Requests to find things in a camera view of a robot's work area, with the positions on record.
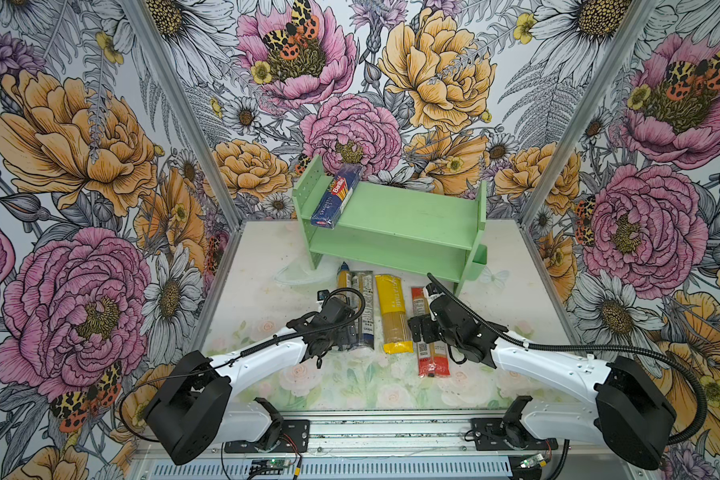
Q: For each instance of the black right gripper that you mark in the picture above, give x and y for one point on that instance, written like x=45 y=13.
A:
x=426 y=324

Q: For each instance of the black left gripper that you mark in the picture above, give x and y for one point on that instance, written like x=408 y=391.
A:
x=346 y=335

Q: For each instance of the blue Barilla spaghetti box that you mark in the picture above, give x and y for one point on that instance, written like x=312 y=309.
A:
x=336 y=196

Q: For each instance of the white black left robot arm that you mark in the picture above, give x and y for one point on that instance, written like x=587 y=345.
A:
x=195 y=406

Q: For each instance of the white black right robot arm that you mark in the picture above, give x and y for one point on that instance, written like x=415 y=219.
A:
x=612 y=403

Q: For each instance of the green two-tier shelf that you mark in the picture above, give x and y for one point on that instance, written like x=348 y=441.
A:
x=399 y=229

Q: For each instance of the red spaghetti bag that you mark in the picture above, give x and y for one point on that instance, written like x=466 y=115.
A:
x=432 y=355

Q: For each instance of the yellow spaghetti bag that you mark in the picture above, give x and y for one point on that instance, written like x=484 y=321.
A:
x=394 y=319

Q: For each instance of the clear labelled spaghetti bag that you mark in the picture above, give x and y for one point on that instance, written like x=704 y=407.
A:
x=363 y=281

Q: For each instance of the aluminium front rail base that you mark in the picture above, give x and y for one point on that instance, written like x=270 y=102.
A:
x=434 y=445

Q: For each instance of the aluminium left corner post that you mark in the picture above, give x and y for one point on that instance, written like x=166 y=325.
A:
x=161 y=62

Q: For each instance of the aluminium corner post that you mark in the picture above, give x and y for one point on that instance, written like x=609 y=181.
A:
x=161 y=62
x=623 y=44

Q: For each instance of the aluminium right corner post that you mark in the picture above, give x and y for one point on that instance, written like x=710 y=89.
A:
x=623 y=44

